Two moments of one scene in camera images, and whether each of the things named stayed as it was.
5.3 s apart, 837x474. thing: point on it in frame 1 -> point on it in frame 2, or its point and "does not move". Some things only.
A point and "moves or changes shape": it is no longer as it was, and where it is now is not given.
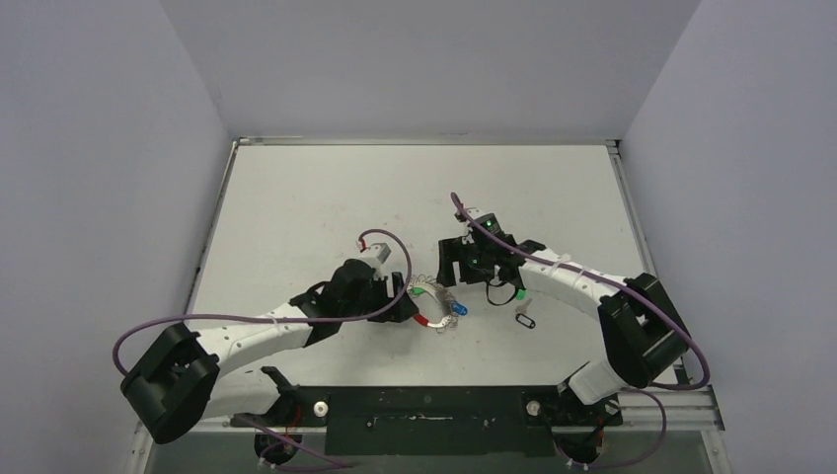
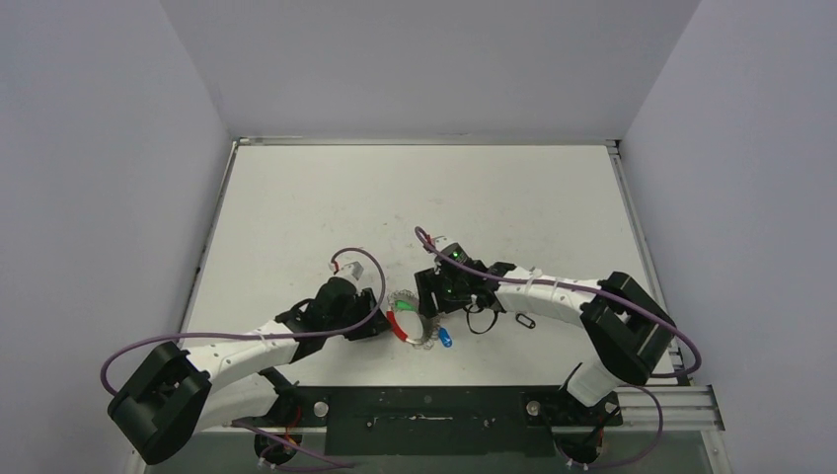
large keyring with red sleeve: (448, 317) moves or changes shape
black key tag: (526, 321) does not move
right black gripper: (451, 260) -> (427, 291)
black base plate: (503, 421) does not move
